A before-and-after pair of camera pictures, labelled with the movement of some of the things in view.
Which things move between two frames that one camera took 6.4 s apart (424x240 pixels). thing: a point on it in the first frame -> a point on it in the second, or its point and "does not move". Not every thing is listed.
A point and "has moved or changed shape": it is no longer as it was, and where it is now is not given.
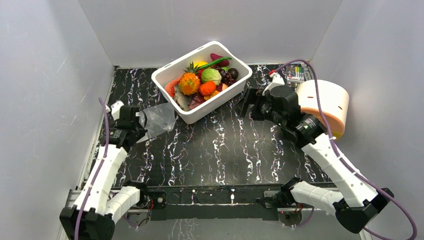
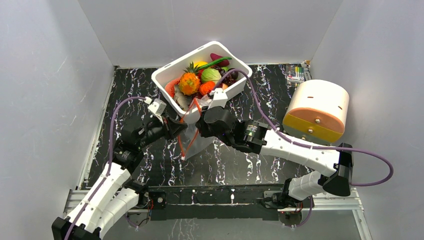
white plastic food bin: x=161 y=76 does not move
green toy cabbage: x=211 y=74 does not move
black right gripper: x=258 y=105 -> x=204 y=120
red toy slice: x=169 y=87 does not move
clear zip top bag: x=157 y=120 has moved or changed shape
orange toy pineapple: x=189 y=82 does not move
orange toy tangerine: x=207 y=88 does not move
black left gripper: x=141 y=129 -> x=172 y=128
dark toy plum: x=234 y=73 does not move
